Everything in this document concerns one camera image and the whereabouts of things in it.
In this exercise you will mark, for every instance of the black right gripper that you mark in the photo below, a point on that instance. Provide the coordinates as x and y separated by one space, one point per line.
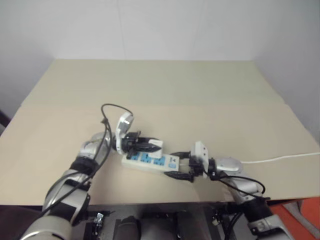
196 166

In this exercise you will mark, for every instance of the dark furniture piece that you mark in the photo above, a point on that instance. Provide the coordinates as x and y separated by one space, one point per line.
3 122

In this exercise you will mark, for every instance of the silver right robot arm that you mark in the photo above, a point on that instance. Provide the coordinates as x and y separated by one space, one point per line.
230 165

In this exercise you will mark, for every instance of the orange plastic object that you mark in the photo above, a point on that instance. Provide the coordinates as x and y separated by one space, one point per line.
310 212

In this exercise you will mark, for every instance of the dark rounded shape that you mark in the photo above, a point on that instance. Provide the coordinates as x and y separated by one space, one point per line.
128 228

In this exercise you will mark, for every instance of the small white connector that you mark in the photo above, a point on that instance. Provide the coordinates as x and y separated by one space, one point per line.
215 220

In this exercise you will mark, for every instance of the white charger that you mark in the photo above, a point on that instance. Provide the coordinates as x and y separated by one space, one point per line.
159 143

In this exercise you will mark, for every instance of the white power strip blue sockets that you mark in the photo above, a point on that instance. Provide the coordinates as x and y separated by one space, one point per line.
172 162

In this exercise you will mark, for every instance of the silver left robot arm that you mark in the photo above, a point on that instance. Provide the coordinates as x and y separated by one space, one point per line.
92 147

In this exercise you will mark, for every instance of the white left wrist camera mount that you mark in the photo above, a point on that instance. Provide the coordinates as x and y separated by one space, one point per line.
122 127

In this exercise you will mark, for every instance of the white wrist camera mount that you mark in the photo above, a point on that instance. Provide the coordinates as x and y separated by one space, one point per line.
122 127
200 150

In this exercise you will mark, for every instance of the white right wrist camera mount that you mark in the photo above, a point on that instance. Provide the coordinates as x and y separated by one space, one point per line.
200 150

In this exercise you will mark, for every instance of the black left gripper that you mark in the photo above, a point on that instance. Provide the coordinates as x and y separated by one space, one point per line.
131 144

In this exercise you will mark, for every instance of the small silver metal clip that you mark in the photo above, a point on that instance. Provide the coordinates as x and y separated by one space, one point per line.
99 217

